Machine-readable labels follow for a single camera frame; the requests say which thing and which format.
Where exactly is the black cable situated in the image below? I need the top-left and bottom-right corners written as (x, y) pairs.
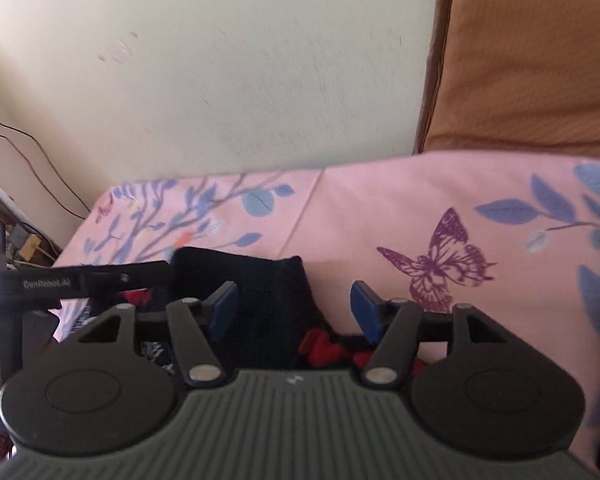
top-left (0, 104), bottom-right (90, 219)

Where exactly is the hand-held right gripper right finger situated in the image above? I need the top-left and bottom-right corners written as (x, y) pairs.
top-left (350, 281), bottom-right (519, 387)

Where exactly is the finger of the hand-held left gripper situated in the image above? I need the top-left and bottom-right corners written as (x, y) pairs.
top-left (78, 259), bottom-right (177, 297)

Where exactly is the brown pillow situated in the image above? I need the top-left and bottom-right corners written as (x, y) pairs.
top-left (413, 0), bottom-right (600, 161)

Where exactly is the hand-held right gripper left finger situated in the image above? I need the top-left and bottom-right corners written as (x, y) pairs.
top-left (75, 281), bottom-right (239, 387)

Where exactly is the black patterned long sock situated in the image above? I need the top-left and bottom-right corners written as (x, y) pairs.
top-left (60, 247), bottom-right (333, 377)
top-left (297, 327), bottom-right (433, 376)

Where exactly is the pink floral bedsheet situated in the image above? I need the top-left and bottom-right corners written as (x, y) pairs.
top-left (54, 151), bottom-right (600, 463)

